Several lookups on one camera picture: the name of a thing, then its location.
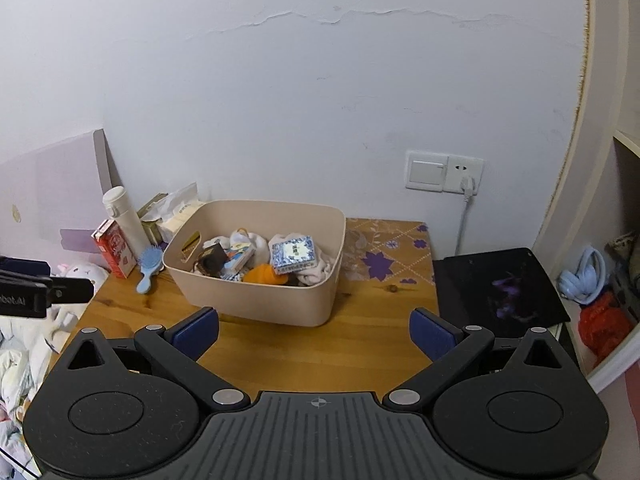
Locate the white bedding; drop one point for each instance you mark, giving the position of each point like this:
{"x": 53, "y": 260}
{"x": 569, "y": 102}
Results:
{"x": 20, "y": 360}

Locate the blue white patterned box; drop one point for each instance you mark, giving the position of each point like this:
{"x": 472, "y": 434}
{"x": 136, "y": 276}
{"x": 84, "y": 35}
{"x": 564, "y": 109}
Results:
{"x": 292, "y": 255}

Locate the light blue headphones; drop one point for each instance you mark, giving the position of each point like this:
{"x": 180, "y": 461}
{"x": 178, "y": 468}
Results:
{"x": 585, "y": 275}

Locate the red bag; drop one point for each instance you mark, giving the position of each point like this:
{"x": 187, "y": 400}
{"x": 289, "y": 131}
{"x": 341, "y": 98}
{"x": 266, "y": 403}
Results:
{"x": 602, "y": 325}

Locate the cream shelf cabinet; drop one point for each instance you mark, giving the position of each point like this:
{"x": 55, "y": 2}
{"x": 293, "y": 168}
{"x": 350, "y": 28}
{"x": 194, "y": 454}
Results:
{"x": 610, "y": 60}

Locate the pink cloth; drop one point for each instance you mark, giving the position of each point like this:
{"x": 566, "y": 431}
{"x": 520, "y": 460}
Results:
{"x": 320, "y": 270}

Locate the wooden desktop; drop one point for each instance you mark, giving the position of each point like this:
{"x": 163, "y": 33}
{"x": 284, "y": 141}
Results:
{"x": 300, "y": 350}

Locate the white thermos bottle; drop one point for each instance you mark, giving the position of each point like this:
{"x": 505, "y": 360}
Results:
{"x": 125, "y": 225}

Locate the yellow tissue pack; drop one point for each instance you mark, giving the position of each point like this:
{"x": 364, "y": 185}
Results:
{"x": 180, "y": 212}

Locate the cream plush cat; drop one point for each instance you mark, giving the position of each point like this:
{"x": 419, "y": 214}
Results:
{"x": 255, "y": 245}

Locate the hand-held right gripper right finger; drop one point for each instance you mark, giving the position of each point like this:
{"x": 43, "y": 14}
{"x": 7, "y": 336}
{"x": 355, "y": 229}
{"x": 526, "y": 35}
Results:
{"x": 430, "y": 332}

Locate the orange bottle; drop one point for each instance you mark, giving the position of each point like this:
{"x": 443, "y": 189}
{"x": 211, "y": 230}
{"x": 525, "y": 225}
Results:
{"x": 262, "y": 276}

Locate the white wall switch socket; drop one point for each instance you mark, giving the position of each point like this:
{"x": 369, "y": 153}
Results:
{"x": 425, "y": 172}

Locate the red white carton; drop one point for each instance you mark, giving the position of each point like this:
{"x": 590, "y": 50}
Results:
{"x": 112, "y": 250}

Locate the beige plastic storage bin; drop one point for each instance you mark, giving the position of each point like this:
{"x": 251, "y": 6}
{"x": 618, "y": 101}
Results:
{"x": 260, "y": 305}

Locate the blue white striped socks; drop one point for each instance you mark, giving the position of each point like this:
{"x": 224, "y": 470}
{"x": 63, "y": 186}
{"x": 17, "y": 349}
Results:
{"x": 231, "y": 276}

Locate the brown clothes pile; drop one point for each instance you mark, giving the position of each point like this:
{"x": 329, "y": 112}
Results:
{"x": 625, "y": 255}

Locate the light blue hairbrush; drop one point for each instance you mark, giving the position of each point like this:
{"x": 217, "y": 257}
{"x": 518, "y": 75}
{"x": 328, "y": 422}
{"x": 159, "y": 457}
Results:
{"x": 149, "y": 262}

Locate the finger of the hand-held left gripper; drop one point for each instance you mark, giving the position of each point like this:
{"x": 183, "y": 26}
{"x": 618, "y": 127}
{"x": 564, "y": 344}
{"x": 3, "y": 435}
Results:
{"x": 75, "y": 291}

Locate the white plush sheep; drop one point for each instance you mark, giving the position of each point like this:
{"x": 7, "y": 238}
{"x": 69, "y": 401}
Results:
{"x": 85, "y": 272}

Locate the small green box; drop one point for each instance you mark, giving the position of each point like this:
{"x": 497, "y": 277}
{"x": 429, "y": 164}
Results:
{"x": 150, "y": 225}

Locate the dark printed box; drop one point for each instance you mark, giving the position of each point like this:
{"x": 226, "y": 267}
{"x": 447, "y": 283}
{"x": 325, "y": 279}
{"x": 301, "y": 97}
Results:
{"x": 215, "y": 260}

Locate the rainbow print tissue packet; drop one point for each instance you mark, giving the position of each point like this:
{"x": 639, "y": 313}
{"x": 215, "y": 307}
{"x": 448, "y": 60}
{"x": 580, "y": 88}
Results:
{"x": 239, "y": 256}

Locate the pink headboard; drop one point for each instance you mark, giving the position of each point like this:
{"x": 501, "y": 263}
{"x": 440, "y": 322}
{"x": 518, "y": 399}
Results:
{"x": 50, "y": 185}

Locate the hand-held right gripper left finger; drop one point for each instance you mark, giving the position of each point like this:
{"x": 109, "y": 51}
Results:
{"x": 197, "y": 332}

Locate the purple flower table mat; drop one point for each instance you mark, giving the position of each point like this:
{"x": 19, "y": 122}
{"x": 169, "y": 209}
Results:
{"x": 380, "y": 255}

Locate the black pad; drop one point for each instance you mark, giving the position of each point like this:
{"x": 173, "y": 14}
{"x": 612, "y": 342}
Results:
{"x": 475, "y": 285}

